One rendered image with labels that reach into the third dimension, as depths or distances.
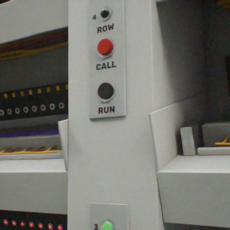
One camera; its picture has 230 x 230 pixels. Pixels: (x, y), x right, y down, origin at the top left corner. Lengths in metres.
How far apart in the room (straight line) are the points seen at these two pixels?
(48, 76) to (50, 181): 0.32
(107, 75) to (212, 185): 0.14
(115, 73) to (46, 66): 0.35
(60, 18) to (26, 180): 0.18
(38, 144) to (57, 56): 0.24
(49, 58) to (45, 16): 0.25
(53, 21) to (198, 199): 0.24
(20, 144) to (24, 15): 0.17
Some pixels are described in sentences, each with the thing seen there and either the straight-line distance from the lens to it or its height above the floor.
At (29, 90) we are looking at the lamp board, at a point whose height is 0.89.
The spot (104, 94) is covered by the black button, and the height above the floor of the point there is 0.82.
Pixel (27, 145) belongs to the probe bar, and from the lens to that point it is 0.46.
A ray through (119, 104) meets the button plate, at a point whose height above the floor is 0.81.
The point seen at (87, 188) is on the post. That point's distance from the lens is 0.32.
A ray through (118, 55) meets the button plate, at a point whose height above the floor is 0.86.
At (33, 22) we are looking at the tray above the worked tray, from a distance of 0.41.
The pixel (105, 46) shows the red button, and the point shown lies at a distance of 0.32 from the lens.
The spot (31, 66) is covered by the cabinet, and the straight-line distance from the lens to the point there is 0.67.
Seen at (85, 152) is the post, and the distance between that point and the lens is 0.32.
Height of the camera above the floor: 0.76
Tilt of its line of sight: 8 degrees up
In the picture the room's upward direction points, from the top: 1 degrees counter-clockwise
